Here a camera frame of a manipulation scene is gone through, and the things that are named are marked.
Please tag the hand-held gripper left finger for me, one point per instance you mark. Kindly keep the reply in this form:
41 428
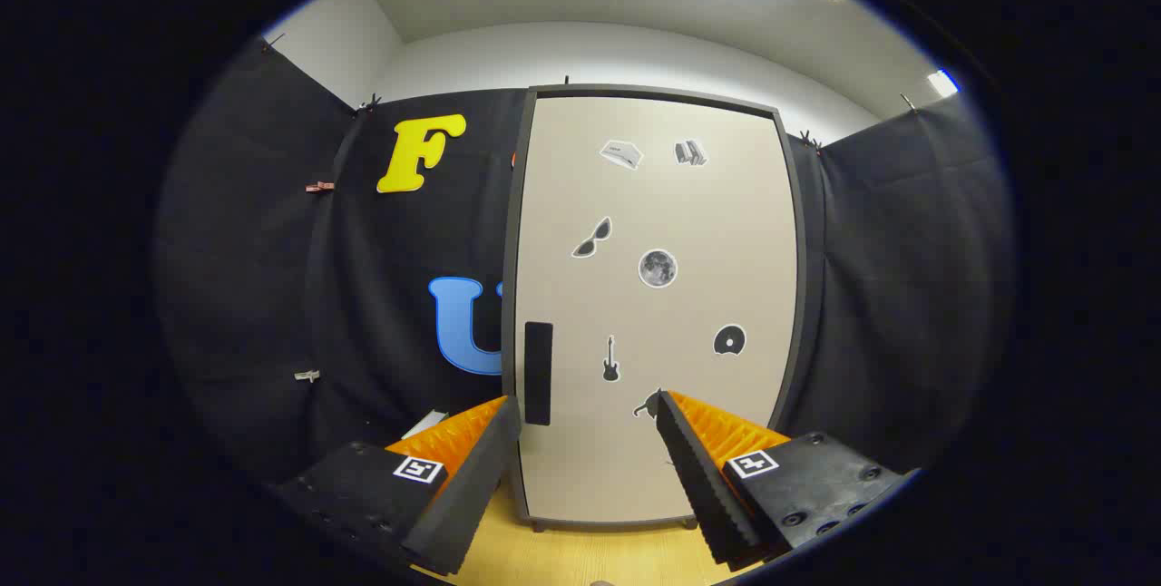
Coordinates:
472 486

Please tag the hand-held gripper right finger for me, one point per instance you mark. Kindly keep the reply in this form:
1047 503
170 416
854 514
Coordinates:
703 486

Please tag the white cloth clip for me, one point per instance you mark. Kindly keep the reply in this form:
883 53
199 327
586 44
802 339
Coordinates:
307 376

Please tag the black backdrop cloth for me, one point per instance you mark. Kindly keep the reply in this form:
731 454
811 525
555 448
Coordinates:
390 296

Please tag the grey cabinet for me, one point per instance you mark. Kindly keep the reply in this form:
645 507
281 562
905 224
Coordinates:
635 90

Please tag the small ceiling light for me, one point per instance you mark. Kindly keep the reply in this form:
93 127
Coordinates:
943 83

